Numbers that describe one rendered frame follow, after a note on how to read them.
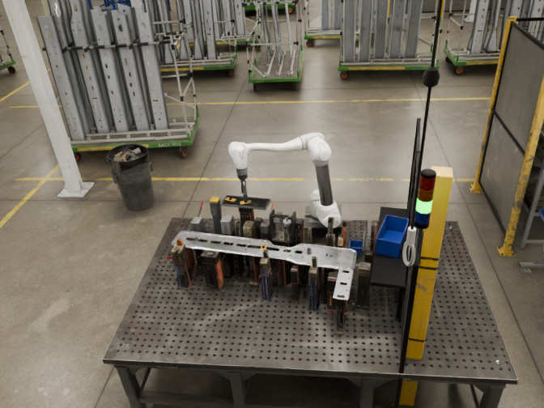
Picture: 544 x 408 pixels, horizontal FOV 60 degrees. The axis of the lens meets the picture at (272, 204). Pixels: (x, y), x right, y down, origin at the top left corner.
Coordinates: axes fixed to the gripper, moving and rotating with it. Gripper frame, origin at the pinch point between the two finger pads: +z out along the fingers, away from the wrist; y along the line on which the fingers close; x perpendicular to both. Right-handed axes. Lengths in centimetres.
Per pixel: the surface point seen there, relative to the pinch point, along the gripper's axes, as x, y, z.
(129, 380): -98, 89, 77
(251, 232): 0.3, 23.2, 18.6
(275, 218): 18.9, 27.9, 6.2
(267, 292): 4, 63, 44
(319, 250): 45, 53, 22
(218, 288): -30, 45, 49
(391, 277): 82, 94, 19
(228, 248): -18.3, 34.5, 21.8
